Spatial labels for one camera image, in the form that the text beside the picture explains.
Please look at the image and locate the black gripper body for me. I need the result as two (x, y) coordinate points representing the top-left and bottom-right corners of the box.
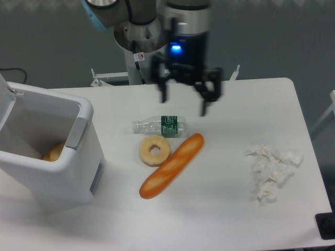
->
(150, 17), (223, 102)

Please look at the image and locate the round beige bread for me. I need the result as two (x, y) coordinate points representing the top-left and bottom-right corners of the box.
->
(42, 142), (65, 162)

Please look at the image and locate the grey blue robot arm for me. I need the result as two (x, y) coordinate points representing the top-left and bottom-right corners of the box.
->
(82, 1), (223, 115)

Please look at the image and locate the white trash can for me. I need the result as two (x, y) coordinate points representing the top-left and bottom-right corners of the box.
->
(1, 79), (105, 203)

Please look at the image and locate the clear plastic bottle green label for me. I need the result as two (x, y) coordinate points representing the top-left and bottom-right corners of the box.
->
(132, 115), (188, 138)

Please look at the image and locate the orange baguette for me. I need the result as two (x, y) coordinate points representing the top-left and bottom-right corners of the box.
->
(139, 133), (204, 199)

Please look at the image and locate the crumpled white paper tissue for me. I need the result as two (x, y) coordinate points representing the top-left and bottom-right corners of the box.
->
(245, 144), (303, 206)

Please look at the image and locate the black device at table edge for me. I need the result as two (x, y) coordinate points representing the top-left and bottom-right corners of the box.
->
(315, 212), (334, 240)

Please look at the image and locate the black cable on pedestal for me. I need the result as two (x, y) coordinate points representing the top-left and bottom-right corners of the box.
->
(131, 40), (147, 85)

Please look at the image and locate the beige ring donut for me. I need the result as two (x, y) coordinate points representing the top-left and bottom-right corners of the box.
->
(139, 135), (171, 166)

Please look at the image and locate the white frame at right edge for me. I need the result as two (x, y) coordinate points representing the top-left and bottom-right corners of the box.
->
(309, 90), (334, 140)

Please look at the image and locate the black cable on floor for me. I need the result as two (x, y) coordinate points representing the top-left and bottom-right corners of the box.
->
(0, 67), (27, 82)

